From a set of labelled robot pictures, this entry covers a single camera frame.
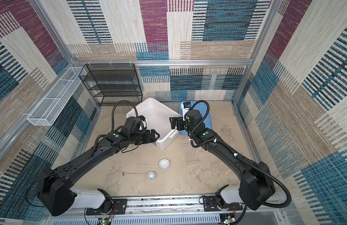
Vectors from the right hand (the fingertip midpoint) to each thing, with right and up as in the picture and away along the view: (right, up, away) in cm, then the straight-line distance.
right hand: (177, 119), depth 80 cm
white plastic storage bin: (-13, +2, +16) cm, 21 cm away
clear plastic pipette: (-11, -24, +11) cm, 29 cm away
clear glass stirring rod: (-16, -29, +11) cm, 35 cm away
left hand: (-12, -8, -2) cm, 15 cm away
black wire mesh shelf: (-49, +26, +28) cm, 62 cm away
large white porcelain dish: (-8, -28, +7) cm, 30 cm away
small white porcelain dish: (-15, -33, +3) cm, 36 cm away
